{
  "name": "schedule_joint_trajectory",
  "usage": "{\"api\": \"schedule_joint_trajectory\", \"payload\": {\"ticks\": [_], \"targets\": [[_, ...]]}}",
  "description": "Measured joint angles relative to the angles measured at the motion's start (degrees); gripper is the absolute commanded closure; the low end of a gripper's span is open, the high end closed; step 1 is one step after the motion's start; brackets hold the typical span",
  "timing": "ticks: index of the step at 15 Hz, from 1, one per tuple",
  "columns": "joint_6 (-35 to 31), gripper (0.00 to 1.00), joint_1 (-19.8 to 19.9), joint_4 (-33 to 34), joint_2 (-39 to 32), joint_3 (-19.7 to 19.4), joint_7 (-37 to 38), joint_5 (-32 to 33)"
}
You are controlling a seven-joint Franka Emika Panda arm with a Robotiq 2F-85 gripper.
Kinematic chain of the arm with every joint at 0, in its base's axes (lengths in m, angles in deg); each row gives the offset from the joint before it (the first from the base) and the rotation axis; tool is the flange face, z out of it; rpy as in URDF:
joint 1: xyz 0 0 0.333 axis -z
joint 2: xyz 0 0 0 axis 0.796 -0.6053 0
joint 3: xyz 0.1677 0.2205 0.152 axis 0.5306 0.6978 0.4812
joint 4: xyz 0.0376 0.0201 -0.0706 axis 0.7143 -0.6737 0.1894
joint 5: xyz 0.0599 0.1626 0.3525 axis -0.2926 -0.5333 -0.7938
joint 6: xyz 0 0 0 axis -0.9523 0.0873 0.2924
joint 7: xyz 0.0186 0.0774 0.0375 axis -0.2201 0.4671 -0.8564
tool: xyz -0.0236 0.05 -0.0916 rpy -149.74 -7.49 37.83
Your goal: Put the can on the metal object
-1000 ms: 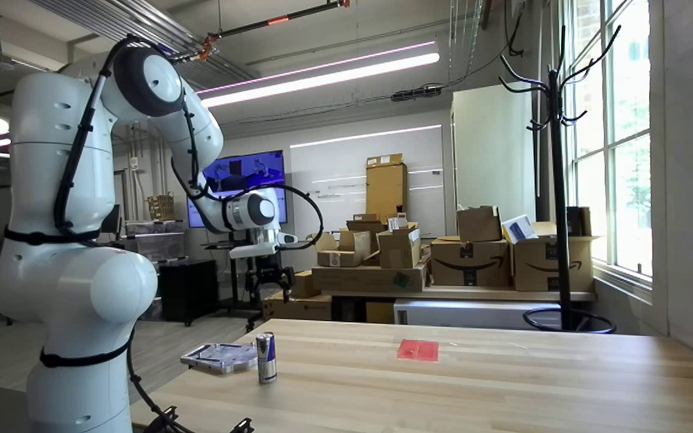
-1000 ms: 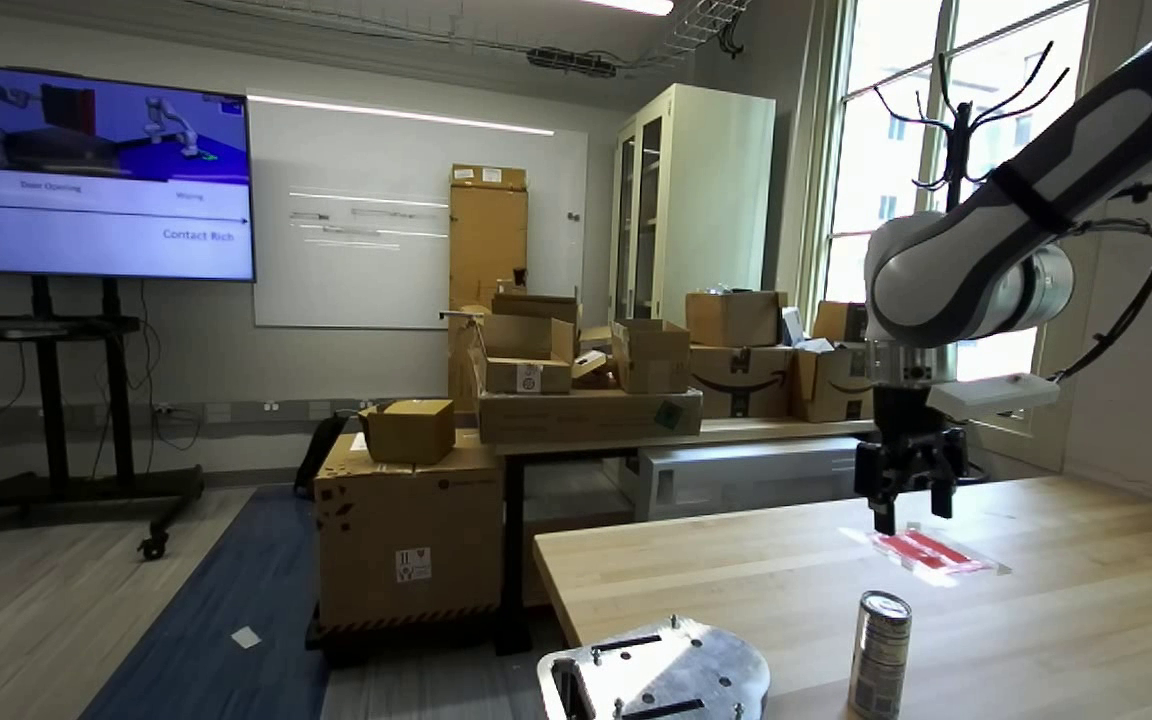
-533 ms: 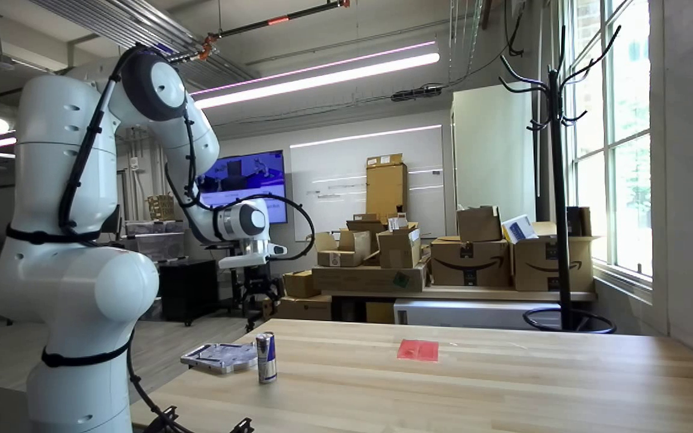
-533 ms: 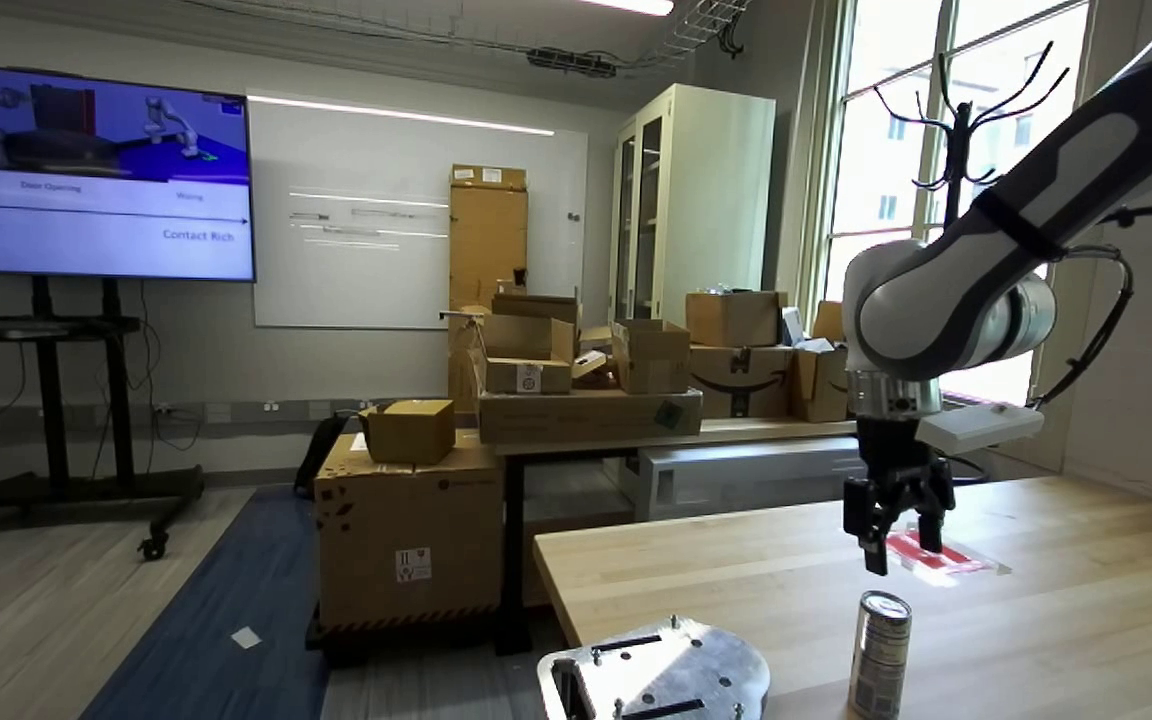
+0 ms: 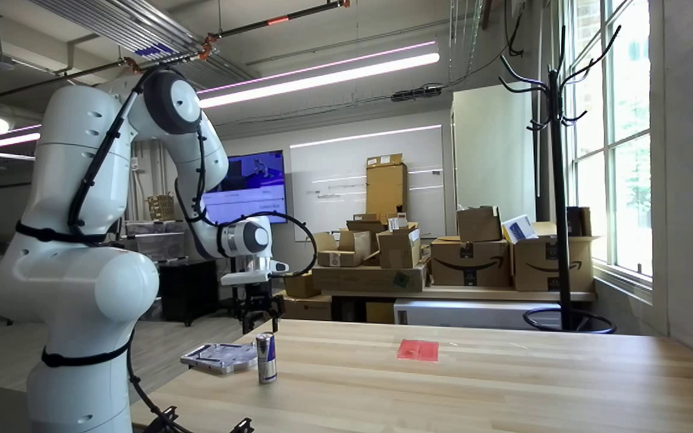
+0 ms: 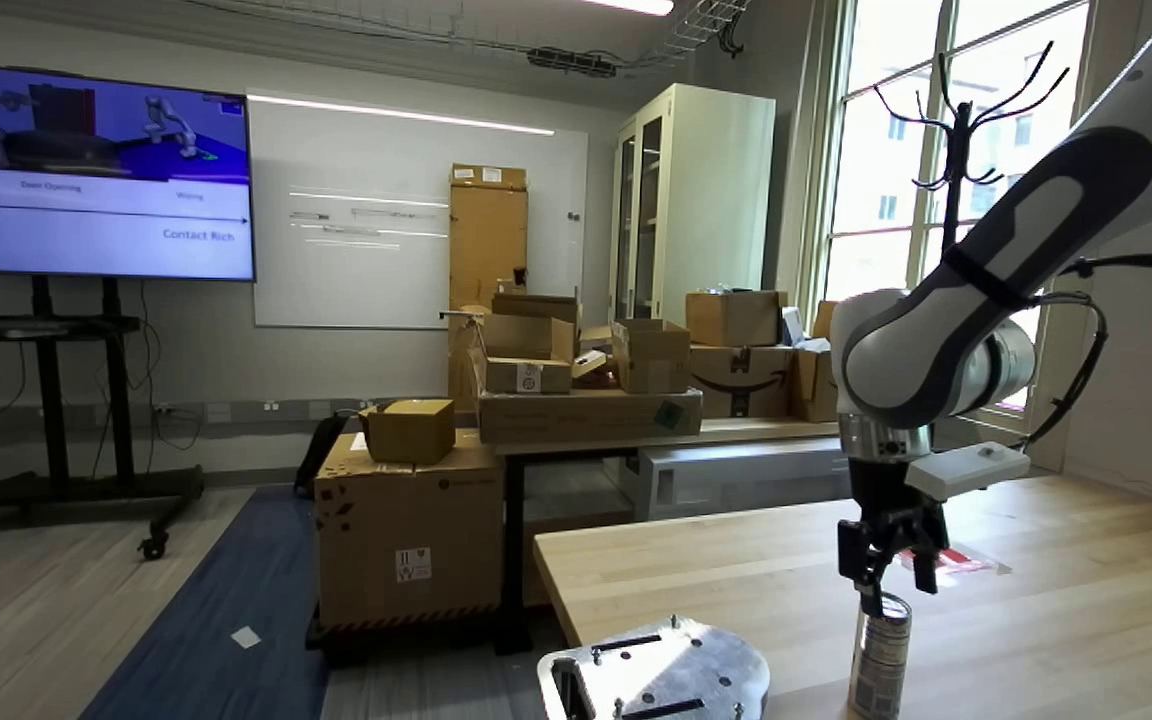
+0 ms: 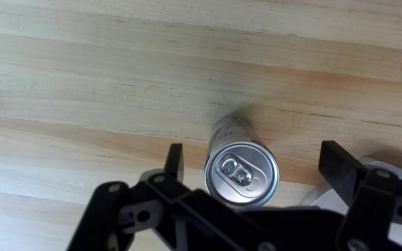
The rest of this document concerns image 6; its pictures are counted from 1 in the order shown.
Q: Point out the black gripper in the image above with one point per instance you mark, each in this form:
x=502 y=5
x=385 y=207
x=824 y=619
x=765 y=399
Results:
x=887 y=502

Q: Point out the silver tin can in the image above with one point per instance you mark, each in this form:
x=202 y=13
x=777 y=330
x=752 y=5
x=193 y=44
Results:
x=880 y=665

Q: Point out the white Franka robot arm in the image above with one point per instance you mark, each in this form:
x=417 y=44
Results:
x=921 y=344

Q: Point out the flat metal plate object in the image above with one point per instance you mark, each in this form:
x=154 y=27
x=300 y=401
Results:
x=659 y=672

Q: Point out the red tape marker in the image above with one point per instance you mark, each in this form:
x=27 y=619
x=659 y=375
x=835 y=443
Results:
x=974 y=561

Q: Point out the white long radiator unit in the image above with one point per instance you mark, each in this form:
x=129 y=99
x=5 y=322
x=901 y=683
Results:
x=750 y=478

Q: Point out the Amazon smile cardboard box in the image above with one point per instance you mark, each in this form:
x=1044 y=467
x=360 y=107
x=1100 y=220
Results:
x=819 y=385
x=738 y=383

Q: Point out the dark small cardboard box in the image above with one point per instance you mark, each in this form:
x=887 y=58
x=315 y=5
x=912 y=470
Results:
x=824 y=322

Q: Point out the plain stacked cardboard box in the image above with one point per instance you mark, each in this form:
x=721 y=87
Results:
x=735 y=322

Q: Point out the upright medium cardboard box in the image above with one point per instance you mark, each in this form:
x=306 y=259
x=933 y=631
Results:
x=659 y=358

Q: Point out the long flat cardboard box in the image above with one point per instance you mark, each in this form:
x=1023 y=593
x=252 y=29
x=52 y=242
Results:
x=578 y=418

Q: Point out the black leg wooden bench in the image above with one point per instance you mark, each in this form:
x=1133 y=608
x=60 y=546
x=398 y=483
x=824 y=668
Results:
x=512 y=535

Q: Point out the large paned window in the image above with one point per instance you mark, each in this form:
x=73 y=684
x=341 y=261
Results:
x=897 y=161

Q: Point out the black coat rack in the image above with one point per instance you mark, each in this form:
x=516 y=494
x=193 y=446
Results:
x=959 y=161

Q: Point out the small labelled cardboard box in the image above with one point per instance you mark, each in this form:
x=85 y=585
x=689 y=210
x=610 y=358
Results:
x=525 y=377

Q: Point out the white tall cabinet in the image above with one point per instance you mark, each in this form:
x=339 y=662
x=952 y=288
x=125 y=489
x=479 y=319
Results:
x=698 y=203

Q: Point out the open flap cardboard box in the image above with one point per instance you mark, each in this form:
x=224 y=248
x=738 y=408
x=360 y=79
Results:
x=531 y=325

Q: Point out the large labelled cardboard box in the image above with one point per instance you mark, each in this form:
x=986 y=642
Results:
x=400 y=546

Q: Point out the small cube cardboard box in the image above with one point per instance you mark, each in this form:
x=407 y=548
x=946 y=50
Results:
x=411 y=431

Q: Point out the tall upright cardboard box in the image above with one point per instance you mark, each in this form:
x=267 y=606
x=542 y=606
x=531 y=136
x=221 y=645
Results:
x=484 y=242

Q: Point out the square ceiling light panel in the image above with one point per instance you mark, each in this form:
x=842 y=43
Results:
x=628 y=5

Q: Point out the black rolling TV stand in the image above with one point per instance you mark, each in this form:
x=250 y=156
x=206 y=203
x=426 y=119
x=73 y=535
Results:
x=111 y=401

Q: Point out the large TV screen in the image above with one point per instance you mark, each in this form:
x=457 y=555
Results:
x=80 y=174

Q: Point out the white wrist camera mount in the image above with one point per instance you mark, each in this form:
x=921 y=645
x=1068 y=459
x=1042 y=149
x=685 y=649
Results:
x=968 y=470

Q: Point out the wall whiteboard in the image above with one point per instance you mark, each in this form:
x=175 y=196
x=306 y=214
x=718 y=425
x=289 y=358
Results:
x=349 y=214

